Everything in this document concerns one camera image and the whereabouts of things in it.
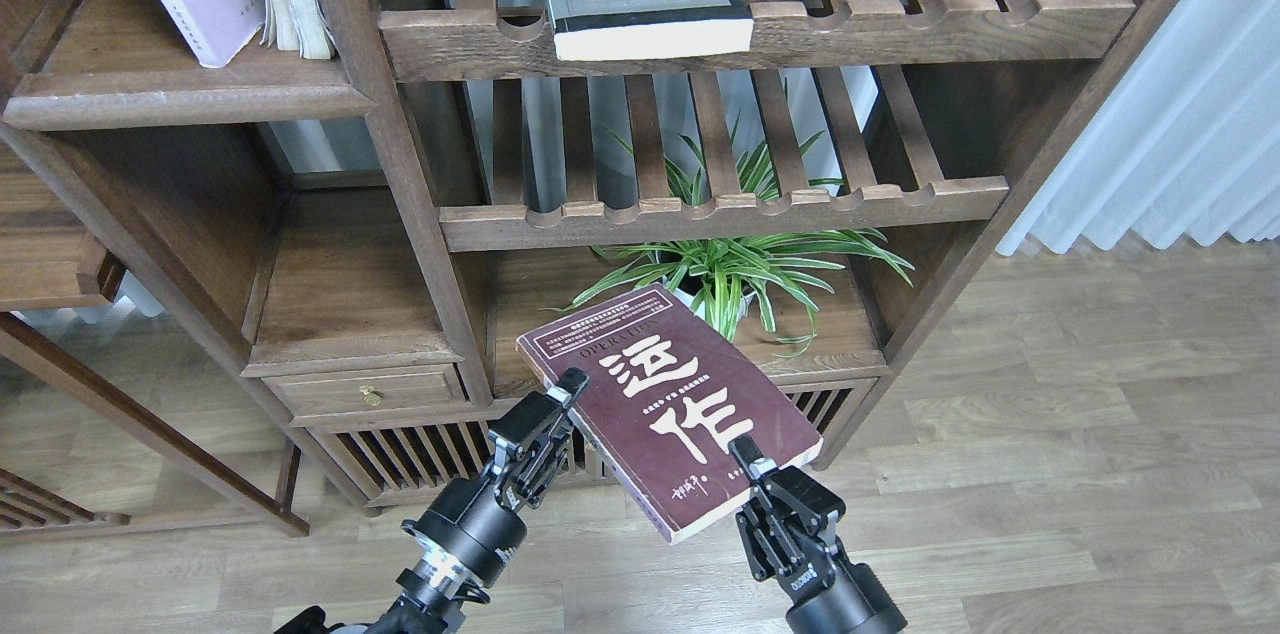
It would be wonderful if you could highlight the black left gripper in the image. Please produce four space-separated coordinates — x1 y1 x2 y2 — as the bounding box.
402 368 590 587

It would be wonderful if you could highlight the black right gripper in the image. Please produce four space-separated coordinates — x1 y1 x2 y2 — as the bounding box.
728 434 908 633

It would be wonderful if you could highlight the maroon book with white characters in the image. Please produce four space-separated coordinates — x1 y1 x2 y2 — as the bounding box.
516 284 823 544

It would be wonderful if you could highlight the white plant pot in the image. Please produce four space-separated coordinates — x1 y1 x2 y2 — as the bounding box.
672 277 756 341

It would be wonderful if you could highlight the green spider plant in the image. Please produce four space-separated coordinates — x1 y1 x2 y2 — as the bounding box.
553 119 914 356

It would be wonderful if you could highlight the brass drawer knob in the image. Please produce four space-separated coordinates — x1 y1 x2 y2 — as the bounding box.
358 386 383 407

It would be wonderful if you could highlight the dark wooden bookshelf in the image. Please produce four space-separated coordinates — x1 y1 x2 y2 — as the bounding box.
3 0 1179 507

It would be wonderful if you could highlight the wooden side furniture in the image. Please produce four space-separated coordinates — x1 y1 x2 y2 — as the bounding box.
1 145 308 538

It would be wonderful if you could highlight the white curtain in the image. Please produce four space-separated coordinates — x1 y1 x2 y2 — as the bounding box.
997 0 1279 256

